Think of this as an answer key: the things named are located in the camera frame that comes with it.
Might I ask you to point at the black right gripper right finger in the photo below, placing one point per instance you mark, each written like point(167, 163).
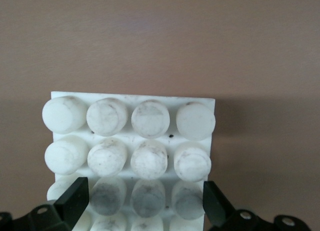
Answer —
point(215, 206)

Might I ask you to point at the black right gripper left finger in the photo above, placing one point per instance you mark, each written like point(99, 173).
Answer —
point(75, 201)

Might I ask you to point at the white studded base plate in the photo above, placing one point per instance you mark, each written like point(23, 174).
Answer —
point(150, 141)

